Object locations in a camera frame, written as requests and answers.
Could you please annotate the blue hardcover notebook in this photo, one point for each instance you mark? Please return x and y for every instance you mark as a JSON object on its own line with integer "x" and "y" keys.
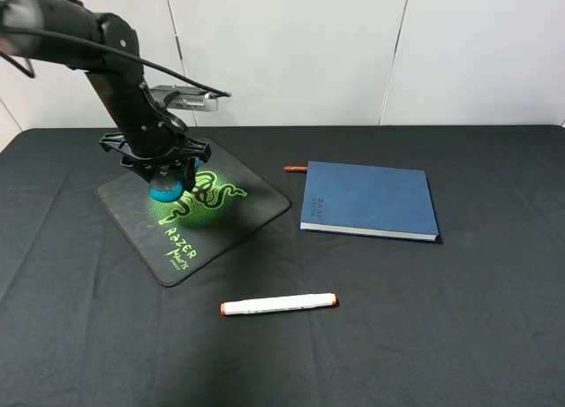
{"x": 368, "y": 201}

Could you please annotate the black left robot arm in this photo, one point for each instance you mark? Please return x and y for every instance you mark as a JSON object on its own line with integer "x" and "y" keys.
{"x": 102, "y": 45}

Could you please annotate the white marker with orange caps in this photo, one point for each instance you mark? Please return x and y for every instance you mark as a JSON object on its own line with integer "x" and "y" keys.
{"x": 278, "y": 304}

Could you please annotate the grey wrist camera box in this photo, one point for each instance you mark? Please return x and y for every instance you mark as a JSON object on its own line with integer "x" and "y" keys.
{"x": 184, "y": 98}

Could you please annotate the black green Razer mouse pad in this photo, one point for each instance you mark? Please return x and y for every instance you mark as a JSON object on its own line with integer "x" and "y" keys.
{"x": 226, "y": 206}

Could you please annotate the grey and teal computer mouse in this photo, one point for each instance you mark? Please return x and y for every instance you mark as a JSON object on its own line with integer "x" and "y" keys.
{"x": 166, "y": 186}

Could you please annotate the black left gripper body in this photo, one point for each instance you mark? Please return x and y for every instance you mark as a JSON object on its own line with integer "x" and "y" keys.
{"x": 163, "y": 144}

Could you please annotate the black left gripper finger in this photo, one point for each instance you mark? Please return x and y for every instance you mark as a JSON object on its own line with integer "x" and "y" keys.
{"x": 189, "y": 172}
{"x": 144, "y": 172}

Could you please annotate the brown bookmark ribbon tab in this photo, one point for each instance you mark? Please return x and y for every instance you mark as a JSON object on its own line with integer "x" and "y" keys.
{"x": 295, "y": 169}

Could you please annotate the black tablecloth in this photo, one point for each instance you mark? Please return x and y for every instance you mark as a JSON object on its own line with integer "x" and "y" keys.
{"x": 474, "y": 320}

